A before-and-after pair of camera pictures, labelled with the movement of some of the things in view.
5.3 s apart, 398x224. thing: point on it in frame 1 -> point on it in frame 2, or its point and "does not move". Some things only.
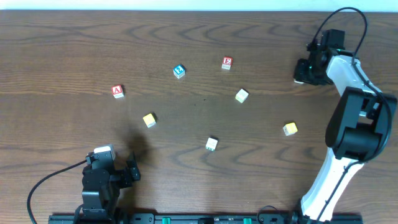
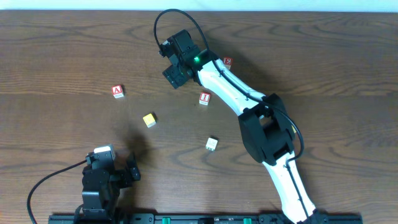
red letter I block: x=298 y=82 -> x=204 y=98
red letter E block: x=227 y=63 does not move
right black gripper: x=302 y=73 -> x=173 y=59
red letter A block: x=117 y=91 does not move
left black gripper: x=126 y=177 does not move
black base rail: x=203 y=219 does not move
